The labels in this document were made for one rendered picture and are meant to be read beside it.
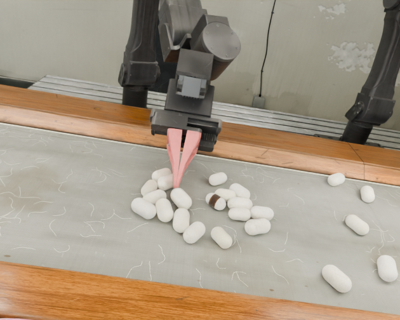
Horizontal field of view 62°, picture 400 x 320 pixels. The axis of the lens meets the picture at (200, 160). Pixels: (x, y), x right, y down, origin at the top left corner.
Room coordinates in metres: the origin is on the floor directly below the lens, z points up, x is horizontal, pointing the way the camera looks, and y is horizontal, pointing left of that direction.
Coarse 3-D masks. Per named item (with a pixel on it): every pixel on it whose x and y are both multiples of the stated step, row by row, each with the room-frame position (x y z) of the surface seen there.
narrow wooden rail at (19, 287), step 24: (0, 264) 0.20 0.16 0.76; (24, 264) 0.20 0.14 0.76; (0, 288) 0.17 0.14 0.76; (24, 288) 0.18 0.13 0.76; (48, 288) 0.18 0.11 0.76; (72, 288) 0.19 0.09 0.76; (96, 288) 0.19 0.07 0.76; (120, 288) 0.20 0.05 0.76; (144, 288) 0.20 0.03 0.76; (168, 288) 0.21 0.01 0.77; (192, 288) 0.21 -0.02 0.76; (0, 312) 0.15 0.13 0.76; (24, 312) 0.16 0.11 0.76; (48, 312) 0.16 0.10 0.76; (72, 312) 0.16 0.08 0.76; (96, 312) 0.17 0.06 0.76; (120, 312) 0.17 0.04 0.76; (144, 312) 0.18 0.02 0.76; (168, 312) 0.18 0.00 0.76; (192, 312) 0.19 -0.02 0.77; (216, 312) 0.19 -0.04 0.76; (240, 312) 0.19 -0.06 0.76; (264, 312) 0.20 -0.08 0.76; (288, 312) 0.20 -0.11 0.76; (312, 312) 0.21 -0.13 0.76; (336, 312) 0.21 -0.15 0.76; (360, 312) 0.22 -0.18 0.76
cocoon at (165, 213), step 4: (160, 200) 0.34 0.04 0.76; (164, 200) 0.34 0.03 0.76; (168, 200) 0.35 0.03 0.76; (156, 204) 0.34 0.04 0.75; (160, 204) 0.33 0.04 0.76; (164, 204) 0.33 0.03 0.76; (168, 204) 0.33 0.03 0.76; (156, 208) 0.33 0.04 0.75; (160, 208) 0.33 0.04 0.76; (164, 208) 0.32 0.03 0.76; (168, 208) 0.33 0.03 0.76; (160, 212) 0.32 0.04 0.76; (164, 212) 0.32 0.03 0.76; (168, 212) 0.32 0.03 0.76; (172, 212) 0.33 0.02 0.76; (160, 216) 0.32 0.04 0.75; (164, 216) 0.32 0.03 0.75; (168, 216) 0.32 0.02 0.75; (172, 216) 0.32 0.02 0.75; (164, 220) 0.32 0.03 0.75; (168, 220) 0.32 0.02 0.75
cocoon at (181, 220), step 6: (180, 210) 0.33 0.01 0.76; (186, 210) 0.33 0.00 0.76; (174, 216) 0.32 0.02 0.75; (180, 216) 0.32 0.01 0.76; (186, 216) 0.32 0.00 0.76; (174, 222) 0.31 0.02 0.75; (180, 222) 0.31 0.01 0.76; (186, 222) 0.31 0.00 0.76; (174, 228) 0.31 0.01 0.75; (180, 228) 0.30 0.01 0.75; (186, 228) 0.31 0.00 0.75
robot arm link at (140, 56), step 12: (144, 0) 0.74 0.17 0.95; (156, 0) 0.75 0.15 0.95; (132, 12) 0.77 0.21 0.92; (144, 12) 0.74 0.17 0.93; (156, 12) 0.75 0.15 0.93; (132, 24) 0.76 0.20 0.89; (144, 24) 0.74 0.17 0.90; (156, 24) 0.76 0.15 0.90; (132, 36) 0.75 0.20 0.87; (144, 36) 0.74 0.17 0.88; (132, 48) 0.74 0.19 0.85; (144, 48) 0.75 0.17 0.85; (132, 60) 0.74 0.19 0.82; (144, 60) 0.75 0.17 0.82; (132, 72) 0.74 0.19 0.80; (144, 72) 0.75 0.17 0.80; (156, 72) 0.77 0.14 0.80; (144, 84) 0.77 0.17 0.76
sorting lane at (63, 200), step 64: (0, 128) 0.47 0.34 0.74; (0, 192) 0.32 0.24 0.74; (64, 192) 0.34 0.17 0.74; (128, 192) 0.37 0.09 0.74; (192, 192) 0.40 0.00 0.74; (256, 192) 0.43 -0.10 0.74; (320, 192) 0.47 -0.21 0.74; (384, 192) 0.51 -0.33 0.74; (0, 256) 0.23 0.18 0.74; (64, 256) 0.24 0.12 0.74; (128, 256) 0.26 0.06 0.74; (192, 256) 0.28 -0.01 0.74; (256, 256) 0.29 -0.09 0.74; (320, 256) 0.32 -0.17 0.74
